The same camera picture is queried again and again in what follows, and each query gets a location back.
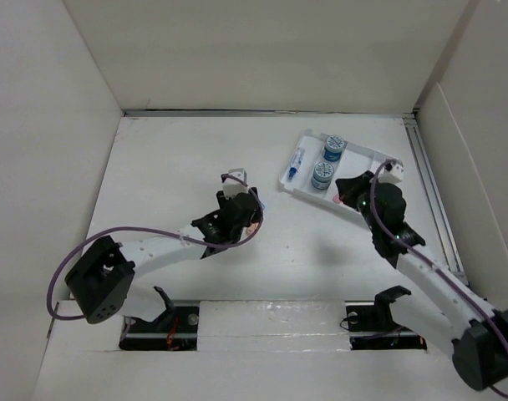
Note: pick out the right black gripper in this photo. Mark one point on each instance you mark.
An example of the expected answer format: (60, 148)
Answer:
(348, 187)

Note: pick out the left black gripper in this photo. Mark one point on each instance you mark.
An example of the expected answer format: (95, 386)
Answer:
(222, 200)

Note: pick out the pink capped small tube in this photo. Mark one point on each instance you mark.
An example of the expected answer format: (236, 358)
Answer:
(337, 199)

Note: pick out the orange capped small tube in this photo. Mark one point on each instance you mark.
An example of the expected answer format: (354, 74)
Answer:
(252, 228)

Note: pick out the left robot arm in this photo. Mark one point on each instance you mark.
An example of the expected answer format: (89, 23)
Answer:
(102, 280)

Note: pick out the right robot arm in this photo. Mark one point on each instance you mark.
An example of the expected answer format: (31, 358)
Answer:
(465, 327)

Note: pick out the white organizer tray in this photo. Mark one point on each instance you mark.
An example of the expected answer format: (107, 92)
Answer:
(354, 161)

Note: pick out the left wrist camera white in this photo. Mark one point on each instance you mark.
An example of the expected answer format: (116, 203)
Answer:
(234, 183)

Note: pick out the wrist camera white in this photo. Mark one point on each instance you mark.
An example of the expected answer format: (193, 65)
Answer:
(234, 183)
(393, 172)

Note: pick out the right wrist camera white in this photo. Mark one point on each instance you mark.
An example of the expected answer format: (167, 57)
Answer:
(393, 172)

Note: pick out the aluminium rail back edge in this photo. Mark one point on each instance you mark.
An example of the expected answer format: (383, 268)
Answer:
(217, 113)

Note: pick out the aluminium rail right side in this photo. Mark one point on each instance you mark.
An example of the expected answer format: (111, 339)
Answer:
(444, 233)

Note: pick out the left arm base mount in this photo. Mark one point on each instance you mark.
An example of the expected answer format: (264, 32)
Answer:
(174, 330)

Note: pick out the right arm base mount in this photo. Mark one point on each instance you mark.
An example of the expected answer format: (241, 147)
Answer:
(371, 326)

